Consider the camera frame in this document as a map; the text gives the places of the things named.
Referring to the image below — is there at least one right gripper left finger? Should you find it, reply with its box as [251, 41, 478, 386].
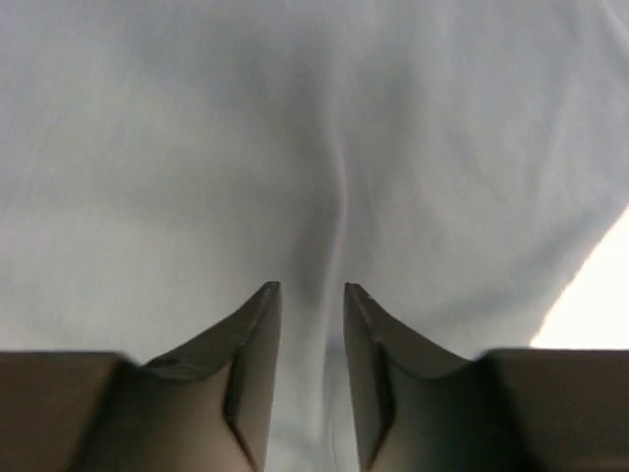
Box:
[78, 281, 281, 471]

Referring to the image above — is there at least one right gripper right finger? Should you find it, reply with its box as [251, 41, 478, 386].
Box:
[344, 283, 540, 471]

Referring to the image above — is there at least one blue t shirt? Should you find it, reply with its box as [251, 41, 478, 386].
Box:
[1, 1, 628, 471]

